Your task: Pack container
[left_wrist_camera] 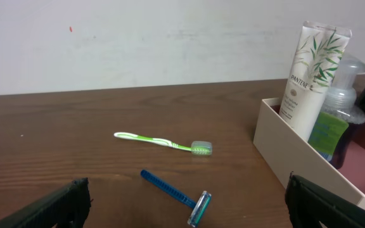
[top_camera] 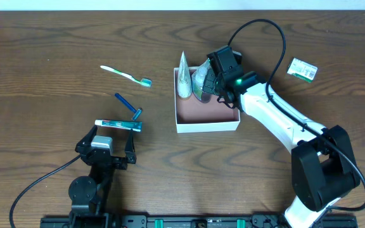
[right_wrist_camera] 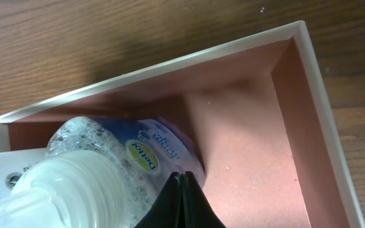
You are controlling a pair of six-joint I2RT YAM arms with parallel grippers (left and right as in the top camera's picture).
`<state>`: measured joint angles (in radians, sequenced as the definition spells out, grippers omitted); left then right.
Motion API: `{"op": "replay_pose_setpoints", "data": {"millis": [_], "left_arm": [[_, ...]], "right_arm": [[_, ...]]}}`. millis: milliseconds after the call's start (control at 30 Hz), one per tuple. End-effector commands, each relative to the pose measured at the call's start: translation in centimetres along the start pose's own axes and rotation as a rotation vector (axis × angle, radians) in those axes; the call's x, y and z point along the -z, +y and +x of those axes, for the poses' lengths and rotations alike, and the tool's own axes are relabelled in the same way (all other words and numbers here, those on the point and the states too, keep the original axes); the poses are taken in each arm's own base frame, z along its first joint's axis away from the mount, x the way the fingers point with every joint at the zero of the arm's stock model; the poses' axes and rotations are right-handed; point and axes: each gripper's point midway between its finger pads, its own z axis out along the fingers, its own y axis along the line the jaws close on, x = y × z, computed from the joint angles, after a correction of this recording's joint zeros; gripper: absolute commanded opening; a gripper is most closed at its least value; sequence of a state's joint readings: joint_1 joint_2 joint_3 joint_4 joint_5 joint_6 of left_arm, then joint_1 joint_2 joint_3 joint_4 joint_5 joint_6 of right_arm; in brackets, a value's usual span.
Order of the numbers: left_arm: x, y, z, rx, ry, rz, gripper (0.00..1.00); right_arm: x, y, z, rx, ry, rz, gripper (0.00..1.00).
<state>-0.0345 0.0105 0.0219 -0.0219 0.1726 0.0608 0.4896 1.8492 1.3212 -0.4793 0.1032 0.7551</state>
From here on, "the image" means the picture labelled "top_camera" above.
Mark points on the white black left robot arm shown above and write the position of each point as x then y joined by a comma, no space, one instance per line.
89,193

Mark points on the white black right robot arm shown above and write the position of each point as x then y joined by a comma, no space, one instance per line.
322,160

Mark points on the green white toothbrush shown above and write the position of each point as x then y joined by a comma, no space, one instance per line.
143,82

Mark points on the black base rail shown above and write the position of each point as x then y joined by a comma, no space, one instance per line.
142,221

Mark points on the white pink-lined box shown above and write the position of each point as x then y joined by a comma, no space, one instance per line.
193,116

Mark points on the blue disposable razor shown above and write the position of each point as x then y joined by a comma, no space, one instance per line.
136,112

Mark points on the teal white toothpaste tube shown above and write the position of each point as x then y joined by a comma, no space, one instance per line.
125,125

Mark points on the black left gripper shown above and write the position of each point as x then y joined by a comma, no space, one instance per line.
105,158

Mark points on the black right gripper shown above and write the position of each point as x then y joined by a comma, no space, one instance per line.
210,81

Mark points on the green white soap box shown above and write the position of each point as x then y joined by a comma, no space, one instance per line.
302,70

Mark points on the white Pantene tube gold cap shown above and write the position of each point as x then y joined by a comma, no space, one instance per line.
184,84

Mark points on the clear foam pump bottle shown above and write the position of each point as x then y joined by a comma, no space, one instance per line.
197,79

